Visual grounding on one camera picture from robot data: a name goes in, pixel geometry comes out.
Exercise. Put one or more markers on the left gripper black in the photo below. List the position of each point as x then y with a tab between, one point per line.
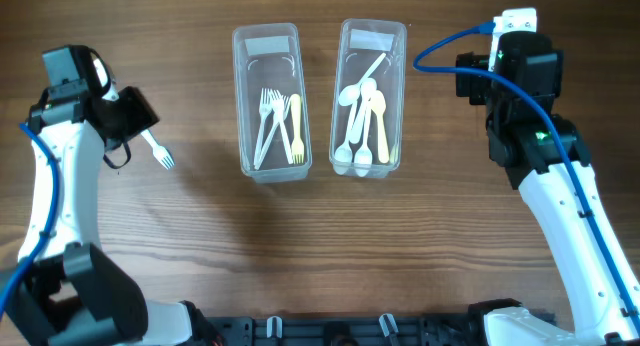
145	114

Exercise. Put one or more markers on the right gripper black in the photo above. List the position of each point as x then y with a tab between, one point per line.
471	86

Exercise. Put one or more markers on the white short plastic fork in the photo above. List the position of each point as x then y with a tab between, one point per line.
160	153

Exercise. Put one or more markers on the cream yellow plastic spoon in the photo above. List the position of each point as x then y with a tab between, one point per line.
378	106

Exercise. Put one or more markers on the white short plastic spoon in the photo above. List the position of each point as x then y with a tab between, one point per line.
368	87

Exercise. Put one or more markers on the white slim plastic spoon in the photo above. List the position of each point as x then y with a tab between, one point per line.
363	156

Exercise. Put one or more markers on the white spoon bowl toward robot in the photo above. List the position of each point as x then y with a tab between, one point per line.
343	153

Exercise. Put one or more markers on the white plastic knife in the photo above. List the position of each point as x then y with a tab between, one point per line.
275	124

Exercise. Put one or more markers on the cream yellow plastic fork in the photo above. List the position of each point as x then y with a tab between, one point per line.
297	145

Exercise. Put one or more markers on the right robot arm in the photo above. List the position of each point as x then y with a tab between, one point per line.
548	163

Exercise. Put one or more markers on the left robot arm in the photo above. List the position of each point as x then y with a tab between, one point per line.
64	290

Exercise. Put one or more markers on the clear right plastic container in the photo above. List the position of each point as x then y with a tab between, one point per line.
361	42

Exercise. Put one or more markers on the clear plastic container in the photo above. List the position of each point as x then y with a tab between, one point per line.
268	56
361	42

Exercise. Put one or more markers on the clear left plastic container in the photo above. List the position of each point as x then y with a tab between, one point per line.
268	56

